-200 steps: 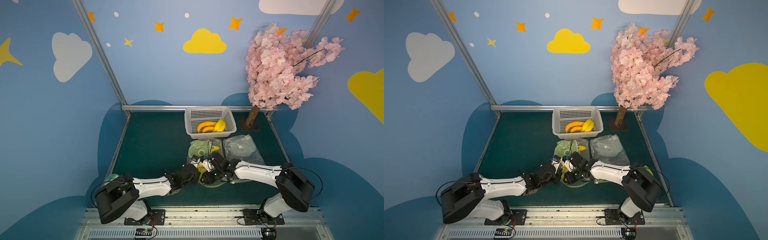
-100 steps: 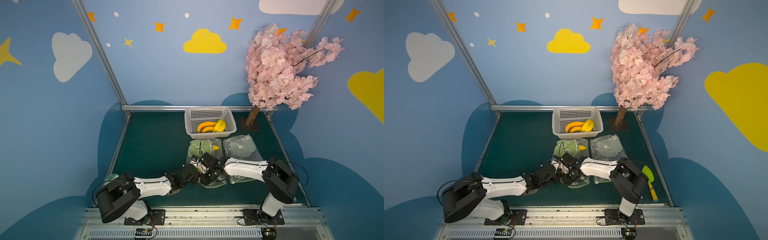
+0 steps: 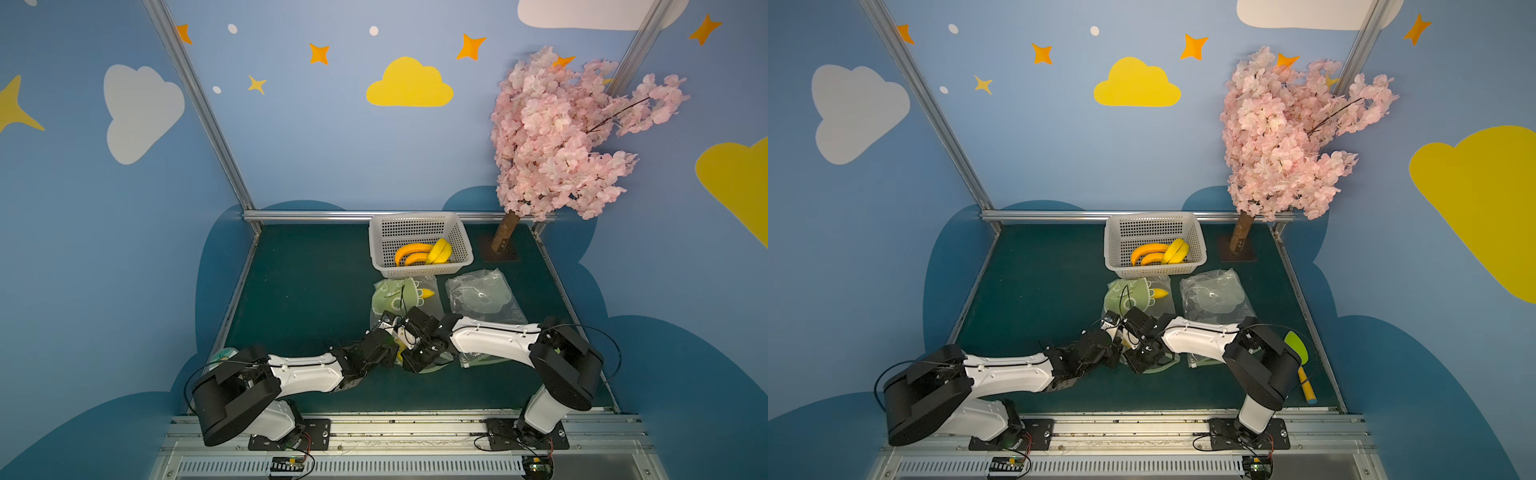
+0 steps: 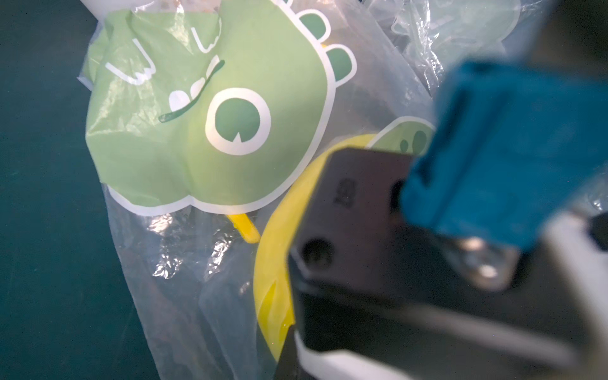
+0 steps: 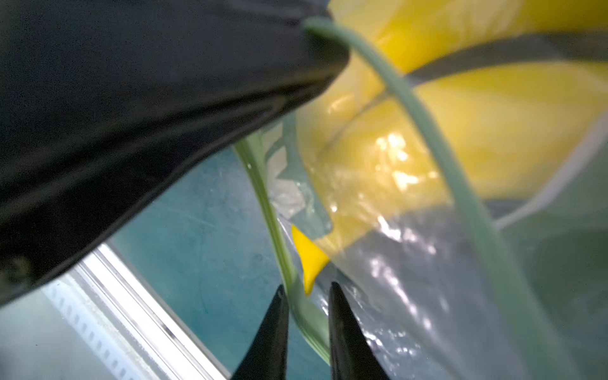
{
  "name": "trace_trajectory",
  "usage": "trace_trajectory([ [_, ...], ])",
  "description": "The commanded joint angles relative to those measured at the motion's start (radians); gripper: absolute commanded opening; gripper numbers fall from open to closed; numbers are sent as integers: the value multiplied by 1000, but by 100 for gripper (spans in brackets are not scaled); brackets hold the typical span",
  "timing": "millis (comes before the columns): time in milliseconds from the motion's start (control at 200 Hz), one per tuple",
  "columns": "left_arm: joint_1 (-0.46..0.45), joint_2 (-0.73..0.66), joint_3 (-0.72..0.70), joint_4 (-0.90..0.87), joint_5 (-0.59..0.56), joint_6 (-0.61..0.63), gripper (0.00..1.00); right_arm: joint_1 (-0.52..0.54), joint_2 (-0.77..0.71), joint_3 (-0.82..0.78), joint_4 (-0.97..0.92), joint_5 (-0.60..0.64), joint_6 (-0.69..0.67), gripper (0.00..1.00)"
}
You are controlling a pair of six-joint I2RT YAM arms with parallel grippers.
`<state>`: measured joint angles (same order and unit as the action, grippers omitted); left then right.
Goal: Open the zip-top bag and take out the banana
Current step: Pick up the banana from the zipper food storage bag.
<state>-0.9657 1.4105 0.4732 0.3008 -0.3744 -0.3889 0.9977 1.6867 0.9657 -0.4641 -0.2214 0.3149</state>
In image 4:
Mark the yellow banana bunch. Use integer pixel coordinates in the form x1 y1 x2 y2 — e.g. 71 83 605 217
227 134 375 359

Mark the green printed zip-top bag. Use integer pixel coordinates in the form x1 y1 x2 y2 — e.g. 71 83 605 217
82 1 434 379

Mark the clear zip-top bag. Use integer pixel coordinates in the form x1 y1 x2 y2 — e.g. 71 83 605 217
364 0 556 94

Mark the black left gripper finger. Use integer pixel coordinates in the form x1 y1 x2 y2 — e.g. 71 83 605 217
273 325 299 380

